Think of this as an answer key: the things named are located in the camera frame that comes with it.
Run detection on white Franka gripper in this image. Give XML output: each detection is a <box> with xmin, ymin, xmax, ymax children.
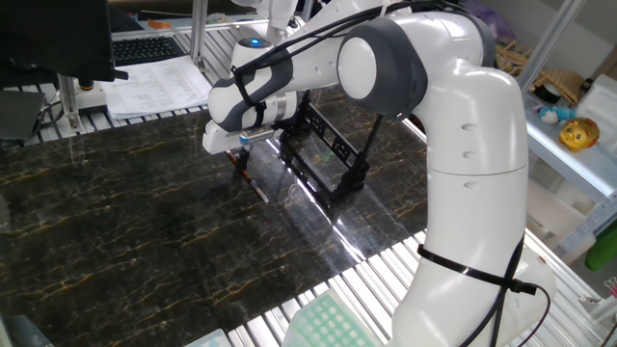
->
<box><xmin>201</xmin><ymin>117</ymin><xmax>281</xmax><ymax>174</ymax></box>

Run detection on brown calligraphy brush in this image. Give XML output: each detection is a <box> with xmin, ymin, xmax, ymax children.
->
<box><xmin>225</xmin><ymin>148</ymin><xmax>271</xmax><ymax>204</ymax></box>

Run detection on black pen rack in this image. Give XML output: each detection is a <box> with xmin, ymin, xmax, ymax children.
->
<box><xmin>277</xmin><ymin>89</ymin><xmax>387</xmax><ymax>209</ymax></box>

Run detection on white paper stack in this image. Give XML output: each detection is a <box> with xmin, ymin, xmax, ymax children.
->
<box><xmin>99</xmin><ymin>54</ymin><xmax>214</xmax><ymax>121</ymax></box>

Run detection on black computer keyboard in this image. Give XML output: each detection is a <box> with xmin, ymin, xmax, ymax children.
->
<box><xmin>111</xmin><ymin>35</ymin><xmax>187</xmax><ymax>67</ymax></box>

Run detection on green pipette tip box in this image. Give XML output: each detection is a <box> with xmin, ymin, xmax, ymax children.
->
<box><xmin>282</xmin><ymin>290</ymin><xmax>385</xmax><ymax>347</ymax></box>

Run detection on black monitor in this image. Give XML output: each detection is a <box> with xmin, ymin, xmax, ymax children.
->
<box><xmin>0</xmin><ymin>0</ymin><xmax>130</xmax><ymax>91</ymax></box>

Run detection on dark grey flat box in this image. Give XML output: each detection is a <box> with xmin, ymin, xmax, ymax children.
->
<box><xmin>0</xmin><ymin>90</ymin><xmax>47</xmax><ymax>143</ymax></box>

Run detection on teal plastic box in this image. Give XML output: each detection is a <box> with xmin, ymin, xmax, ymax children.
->
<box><xmin>0</xmin><ymin>312</ymin><xmax>55</xmax><ymax>347</ymax></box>

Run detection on wooden pieces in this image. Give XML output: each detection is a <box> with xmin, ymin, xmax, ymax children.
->
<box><xmin>495</xmin><ymin>38</ymin><xmax>534</xmax><ymax>73</ymax></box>

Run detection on blue toy figure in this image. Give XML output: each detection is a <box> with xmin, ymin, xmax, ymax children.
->
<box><xmin>537</xmin><ymin>105</ymin><xmax>577</xmax><ymax>126</ymax></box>

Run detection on grey metal shelf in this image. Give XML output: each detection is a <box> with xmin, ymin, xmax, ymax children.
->
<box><xmin>524</xmin><ymin>95</ymin><xmax>617</xmax><ymax>261</ymax></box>

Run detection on aluminium diagonal strut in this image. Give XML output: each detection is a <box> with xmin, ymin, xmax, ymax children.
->
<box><xmin>515</xmin><ymin>0</ymin><xmax>588</xmax><ymax>93</ymax></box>

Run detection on gold piggy bank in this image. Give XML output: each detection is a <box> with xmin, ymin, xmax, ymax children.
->
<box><xmin>558</xmin><ymin>117</ymin><xmax>602</xmax><ymax>154</ymax></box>

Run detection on white foam box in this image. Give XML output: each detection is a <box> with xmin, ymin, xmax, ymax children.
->
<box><xmin>575</xmin><ymin>73</ymin><xmax>617</xmax><ymax>142</ymax></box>

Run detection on green plastic object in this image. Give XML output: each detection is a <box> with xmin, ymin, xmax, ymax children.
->
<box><xmin>583</xmin><ymin>224</ymin><xmax>617</xmax><ymax>273</ymax></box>

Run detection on silver blue wrist camera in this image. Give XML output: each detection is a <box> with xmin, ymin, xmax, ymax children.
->
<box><xmin>238</xmin><ymin>124</ymin><xmax>276</xmax><ymax>146</ymax></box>

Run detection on aluminium frame post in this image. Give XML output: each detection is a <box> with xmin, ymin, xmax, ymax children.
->
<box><xmin>189</xmin><ymin>0</ymin><xmax>210</xmax><ymax>69</ymax></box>

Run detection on aluminium monitor stand post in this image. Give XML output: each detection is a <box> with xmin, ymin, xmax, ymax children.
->
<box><xmin>56</xmin><ymin>73</ymin><xmax>84</xmax><ymax>135</ymax></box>

